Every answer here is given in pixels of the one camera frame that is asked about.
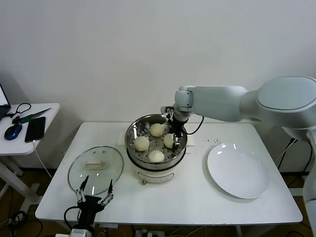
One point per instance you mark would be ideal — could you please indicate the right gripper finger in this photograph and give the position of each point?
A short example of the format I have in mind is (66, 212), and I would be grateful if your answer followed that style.
(177, 142)

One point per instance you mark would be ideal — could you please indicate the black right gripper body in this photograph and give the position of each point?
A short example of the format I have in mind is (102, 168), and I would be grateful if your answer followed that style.
(176, 126)

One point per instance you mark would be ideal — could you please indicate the stainless steel steamer basket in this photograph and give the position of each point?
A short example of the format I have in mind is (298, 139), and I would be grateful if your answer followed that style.
(170, 154)

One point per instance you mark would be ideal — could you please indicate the white floor power strip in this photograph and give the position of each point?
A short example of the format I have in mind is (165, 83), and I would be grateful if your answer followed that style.
(153, 234)

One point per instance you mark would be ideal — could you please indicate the white electric cooker base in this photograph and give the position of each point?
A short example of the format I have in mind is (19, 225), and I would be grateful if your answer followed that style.
(155, 176)

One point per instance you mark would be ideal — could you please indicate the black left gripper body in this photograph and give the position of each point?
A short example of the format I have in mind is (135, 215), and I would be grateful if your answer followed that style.
(90, 203)

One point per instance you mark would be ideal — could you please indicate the white steamed baozi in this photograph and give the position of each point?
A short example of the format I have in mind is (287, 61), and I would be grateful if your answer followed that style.
(157, 130)
(168, 140)
(141, 144)
(156, 156)

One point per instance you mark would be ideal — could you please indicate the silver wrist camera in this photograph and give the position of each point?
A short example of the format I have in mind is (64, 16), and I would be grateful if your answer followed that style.
(165, 109)
(79, 233)

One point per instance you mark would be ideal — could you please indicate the black smartphone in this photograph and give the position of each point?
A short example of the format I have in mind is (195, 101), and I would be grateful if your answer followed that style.
(35, 129)

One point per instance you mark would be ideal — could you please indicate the black laptop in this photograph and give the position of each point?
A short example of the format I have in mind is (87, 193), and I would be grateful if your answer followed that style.
(3, 109)

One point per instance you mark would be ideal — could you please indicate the white round plate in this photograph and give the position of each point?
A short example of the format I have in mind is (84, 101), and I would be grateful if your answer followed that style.
(222, 172)

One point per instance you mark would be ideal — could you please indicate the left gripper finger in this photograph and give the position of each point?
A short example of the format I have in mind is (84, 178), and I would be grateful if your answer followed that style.
(106, 199)
(80, 196)

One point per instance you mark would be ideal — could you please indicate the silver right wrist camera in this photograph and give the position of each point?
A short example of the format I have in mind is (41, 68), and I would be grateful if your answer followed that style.
(165, 109)

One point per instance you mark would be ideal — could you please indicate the blue computer mouse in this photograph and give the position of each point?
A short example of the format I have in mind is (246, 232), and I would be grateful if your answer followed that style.
(12, 130)

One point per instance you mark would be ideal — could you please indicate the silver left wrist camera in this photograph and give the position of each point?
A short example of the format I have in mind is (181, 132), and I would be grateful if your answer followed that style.
(79, 233)

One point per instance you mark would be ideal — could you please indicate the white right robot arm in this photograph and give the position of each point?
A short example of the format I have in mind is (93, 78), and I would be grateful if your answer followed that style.
(217, 101)

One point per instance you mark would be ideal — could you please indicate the white side table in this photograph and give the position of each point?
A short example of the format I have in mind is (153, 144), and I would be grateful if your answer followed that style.
(50, 111)

